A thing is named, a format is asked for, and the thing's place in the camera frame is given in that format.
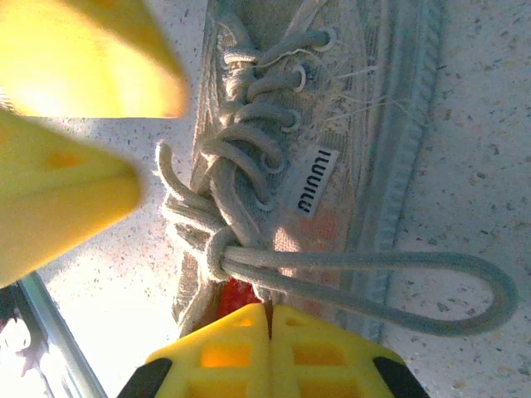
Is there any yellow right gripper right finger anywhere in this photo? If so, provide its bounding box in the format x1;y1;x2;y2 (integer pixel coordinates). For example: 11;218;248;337
271;303;431;398

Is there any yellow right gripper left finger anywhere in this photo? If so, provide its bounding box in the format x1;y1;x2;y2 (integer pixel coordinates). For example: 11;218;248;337
117;302;273;398

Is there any grey shoelace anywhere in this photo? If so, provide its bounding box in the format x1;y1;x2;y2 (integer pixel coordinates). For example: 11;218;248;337
155;27;519;337

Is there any grey canvas shoe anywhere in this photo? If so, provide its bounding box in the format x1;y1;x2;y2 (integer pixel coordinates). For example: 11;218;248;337
172;0;448;337

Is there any aluminium frame rail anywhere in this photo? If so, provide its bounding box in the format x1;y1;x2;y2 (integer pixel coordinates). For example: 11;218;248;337
16;271;110;398

